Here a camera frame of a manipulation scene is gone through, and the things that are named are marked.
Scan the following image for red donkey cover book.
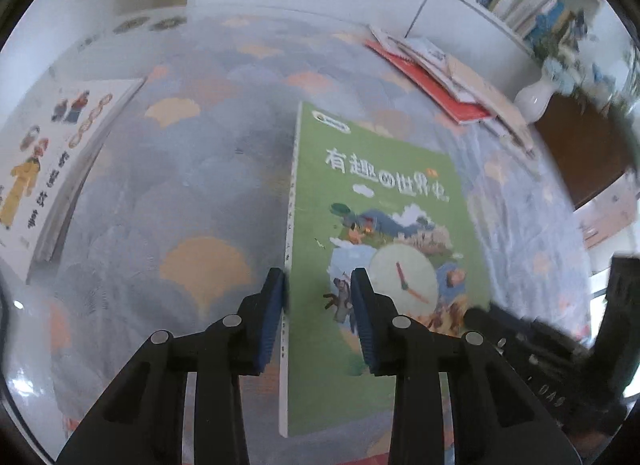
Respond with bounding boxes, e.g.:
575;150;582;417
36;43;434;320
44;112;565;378
364;39;496;126

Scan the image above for brown wooden cabinet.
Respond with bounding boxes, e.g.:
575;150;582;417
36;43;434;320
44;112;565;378
531;90;637;210

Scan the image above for white yellow-robed warrior book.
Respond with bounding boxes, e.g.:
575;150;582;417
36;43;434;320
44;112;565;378
446;55;540;153

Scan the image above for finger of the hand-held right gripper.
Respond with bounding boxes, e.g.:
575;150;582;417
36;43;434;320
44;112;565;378
465;307;591;363

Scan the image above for white warrior myth book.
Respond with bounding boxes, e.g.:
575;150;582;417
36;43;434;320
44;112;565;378
0;77;147;287

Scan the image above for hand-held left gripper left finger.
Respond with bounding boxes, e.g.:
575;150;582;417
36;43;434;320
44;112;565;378
57;267;287;465

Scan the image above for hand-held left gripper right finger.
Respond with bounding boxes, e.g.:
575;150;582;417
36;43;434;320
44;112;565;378
350;267;576;465

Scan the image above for white blue-illustrated book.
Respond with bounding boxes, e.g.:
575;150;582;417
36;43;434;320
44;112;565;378
368;23;408;52

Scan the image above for white square-code back book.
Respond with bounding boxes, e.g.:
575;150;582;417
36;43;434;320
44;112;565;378
417;62;493;108

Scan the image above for blue white artificial flowers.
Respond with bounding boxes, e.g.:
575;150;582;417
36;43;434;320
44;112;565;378
537;7;640;113

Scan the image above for white low cabinet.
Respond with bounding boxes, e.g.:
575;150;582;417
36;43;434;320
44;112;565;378
574;172;640;252

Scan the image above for green clock cover book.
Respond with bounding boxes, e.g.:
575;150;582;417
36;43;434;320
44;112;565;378
277;101;493;438

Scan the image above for white ceramic vase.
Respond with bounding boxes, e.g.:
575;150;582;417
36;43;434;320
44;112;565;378
515;76;558;122

